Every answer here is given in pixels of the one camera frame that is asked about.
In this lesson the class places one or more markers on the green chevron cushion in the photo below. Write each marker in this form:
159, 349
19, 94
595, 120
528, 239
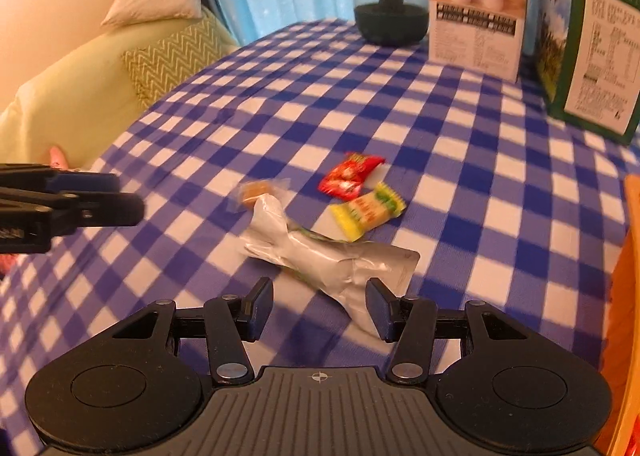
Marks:
175, 60

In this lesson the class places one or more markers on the blue white checked tablecloth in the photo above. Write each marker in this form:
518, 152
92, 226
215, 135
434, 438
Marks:
200, 125

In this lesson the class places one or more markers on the yellow green candy packet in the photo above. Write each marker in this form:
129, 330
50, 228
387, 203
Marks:
367, 211

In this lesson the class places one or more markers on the orange plastic tray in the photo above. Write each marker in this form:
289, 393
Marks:
631, 286

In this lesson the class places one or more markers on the green carton box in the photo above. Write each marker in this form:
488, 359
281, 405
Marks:
600, 65

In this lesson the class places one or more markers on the pale green sofa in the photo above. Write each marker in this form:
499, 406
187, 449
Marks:
75, 95

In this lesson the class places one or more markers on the clear-wrapped caramel candy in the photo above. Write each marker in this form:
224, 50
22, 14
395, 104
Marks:
252, 192

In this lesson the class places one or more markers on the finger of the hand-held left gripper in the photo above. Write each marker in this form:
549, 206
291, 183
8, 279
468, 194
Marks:
85, 182
110, 210

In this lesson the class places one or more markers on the red green candy packet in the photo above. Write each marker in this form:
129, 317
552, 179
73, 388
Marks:
350, 173

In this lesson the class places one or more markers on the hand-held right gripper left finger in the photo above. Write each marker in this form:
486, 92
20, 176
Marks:
260, 307

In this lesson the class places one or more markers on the silver green snack packet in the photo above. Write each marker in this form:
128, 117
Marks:
320, 256

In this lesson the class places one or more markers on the white carton box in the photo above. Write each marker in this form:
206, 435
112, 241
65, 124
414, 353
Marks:
475, 25

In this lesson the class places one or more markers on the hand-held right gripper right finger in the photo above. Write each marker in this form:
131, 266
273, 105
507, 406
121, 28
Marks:
377, 307

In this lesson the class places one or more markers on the pink plush toy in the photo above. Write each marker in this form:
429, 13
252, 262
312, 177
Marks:
59, 156

